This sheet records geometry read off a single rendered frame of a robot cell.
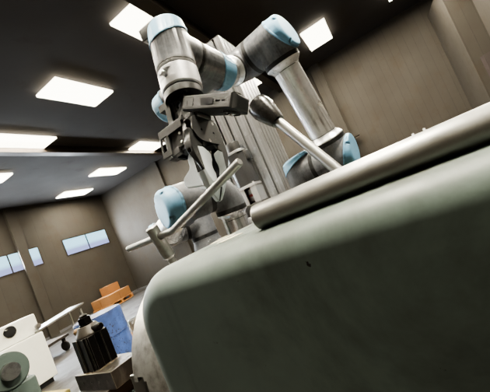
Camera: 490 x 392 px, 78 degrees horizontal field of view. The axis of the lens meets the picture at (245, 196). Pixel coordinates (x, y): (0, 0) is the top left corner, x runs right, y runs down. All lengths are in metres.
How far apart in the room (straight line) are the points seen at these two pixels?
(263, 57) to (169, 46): 0.46
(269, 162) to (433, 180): 1.12
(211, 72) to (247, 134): 0.70
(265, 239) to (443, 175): 0.13
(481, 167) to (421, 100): 9.90
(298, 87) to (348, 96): 9.17
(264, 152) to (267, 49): 0.46
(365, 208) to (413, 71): 10.04
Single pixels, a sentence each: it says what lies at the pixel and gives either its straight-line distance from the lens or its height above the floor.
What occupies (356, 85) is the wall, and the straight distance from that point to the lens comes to 10.20.
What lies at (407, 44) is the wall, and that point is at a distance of 10.41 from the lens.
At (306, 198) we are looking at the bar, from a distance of 0.23.
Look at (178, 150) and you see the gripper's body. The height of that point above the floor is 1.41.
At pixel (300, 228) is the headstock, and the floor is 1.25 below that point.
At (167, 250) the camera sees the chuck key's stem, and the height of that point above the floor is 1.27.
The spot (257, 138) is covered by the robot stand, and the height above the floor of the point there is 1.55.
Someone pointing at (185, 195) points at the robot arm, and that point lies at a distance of 0.84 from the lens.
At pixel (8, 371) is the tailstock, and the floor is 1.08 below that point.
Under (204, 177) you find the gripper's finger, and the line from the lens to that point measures 0.49.
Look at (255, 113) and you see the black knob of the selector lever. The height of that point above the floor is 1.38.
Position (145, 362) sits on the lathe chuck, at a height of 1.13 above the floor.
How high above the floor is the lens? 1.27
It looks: 3 degrees up
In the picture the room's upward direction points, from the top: 23 degrees counter-clockwise
